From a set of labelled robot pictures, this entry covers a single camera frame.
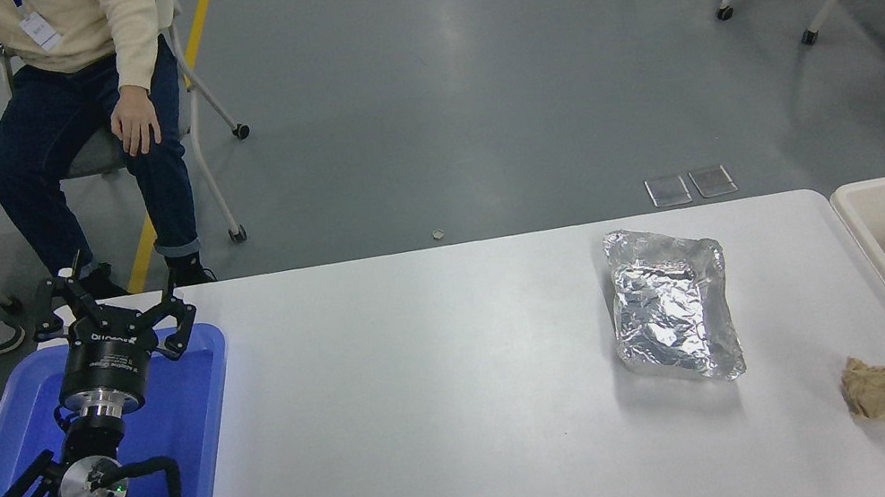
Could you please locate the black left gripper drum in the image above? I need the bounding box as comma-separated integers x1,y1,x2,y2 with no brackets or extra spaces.
47,308,161,409

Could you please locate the person's left hand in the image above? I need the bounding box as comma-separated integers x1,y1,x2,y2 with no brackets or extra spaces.
103,81,167,161

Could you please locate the person seated on grey chair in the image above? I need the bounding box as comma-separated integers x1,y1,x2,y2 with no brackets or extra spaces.
0,0,218,320

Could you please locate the crumpled silver foil tray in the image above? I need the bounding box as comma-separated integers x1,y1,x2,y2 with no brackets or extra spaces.
596,212,750,399

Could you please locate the clear floor plate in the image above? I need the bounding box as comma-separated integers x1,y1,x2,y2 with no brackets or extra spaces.
688,162,739,202
645,172,693,211

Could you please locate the crumpled tan paper ball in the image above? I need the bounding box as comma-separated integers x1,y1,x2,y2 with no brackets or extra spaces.
836,350,885,433

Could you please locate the grey swivel chair white frame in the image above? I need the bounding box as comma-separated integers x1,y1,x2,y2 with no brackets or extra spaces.
0,0,270,286

